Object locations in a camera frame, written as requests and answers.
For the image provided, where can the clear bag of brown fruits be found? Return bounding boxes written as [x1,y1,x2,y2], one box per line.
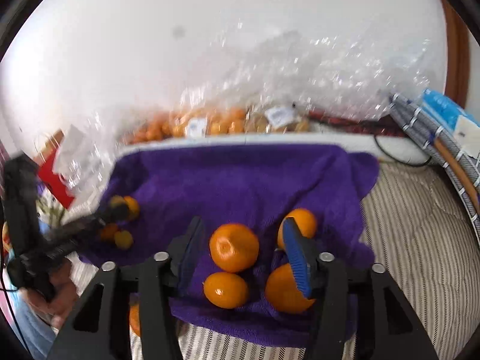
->
[245,104,313,134]

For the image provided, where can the brown wooden door frame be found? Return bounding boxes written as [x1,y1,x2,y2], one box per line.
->
[439,0,474,110]

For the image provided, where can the long white board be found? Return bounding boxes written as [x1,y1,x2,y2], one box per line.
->
[119,130,437,166]

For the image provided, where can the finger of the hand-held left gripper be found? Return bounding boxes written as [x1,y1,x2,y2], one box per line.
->
[47,205,130,250]

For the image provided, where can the dark red packet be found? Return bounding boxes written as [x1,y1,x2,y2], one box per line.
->
[307,108,392,129]

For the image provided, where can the brown wooden stick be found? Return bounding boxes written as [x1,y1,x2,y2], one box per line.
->
[434,138,480,215]

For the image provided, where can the large orange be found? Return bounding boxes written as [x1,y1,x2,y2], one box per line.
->
[264,263,317,315]
[208,223,260,274]

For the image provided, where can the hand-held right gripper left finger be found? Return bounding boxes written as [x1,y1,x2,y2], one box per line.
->
[47,215,207,360]

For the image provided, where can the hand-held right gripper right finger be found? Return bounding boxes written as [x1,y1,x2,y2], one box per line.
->
[281,218,439,360]

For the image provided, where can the crumpled clear plastic bags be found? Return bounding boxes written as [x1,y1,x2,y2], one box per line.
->
[167,17,445,130]

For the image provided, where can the purple towel covered tray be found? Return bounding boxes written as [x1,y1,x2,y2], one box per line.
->
[77,142,381,348]

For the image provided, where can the person's left hand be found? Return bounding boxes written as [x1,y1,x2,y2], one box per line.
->
[28,260,80,328]

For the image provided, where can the black cable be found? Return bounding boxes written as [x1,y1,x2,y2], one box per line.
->
[372,132,433,168]

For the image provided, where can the blue checked folded cloth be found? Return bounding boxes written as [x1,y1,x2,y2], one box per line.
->
[387,91,480,241]

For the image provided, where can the green round fruit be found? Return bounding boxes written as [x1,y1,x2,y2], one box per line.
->
[113,230,134,250]

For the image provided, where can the small orange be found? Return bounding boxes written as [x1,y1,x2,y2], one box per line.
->
[99,223,120,242]
[112,195,141,221]

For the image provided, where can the red paper bag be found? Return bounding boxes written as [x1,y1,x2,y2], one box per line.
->
[37,129,76,209]

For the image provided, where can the blue tissue pack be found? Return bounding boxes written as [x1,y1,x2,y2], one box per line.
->
[419,88,480,159]

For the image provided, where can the clear bag of oranges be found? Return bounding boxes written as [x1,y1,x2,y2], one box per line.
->
[127,106,249,144]

